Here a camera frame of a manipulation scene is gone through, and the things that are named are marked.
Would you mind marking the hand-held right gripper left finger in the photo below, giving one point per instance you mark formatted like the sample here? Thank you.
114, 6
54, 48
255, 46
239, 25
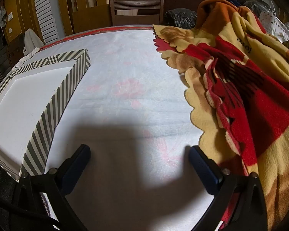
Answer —
72, 170

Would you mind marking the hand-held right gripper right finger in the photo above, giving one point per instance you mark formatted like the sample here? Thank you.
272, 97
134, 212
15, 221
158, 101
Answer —
204, 170

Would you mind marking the striped jewelry box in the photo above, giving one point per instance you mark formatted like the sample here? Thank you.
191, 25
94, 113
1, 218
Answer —
33, 101

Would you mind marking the red and yellow fleece blanket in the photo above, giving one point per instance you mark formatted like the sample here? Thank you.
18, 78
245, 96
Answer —
243, 101

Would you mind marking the white glove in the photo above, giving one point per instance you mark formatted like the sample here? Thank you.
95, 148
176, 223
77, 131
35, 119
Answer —
26, 57

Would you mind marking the white garment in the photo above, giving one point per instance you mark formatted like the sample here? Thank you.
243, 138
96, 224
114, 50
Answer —
32, 41

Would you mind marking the wooden board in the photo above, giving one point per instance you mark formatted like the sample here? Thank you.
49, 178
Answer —
91, 21

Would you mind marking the black plastic bag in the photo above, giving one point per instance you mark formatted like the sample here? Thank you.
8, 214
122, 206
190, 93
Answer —
180, 18
255, 4

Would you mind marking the yellow wooden cabinet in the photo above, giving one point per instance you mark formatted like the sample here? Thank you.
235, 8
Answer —
14, 24

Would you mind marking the white patterned paper bag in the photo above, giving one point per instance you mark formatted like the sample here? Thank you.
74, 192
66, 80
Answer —
274, 26

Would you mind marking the white louvered door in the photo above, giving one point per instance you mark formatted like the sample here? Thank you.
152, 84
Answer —
44, 12

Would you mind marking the dark wooden chair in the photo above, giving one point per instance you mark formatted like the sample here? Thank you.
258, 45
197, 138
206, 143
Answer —
134, 16

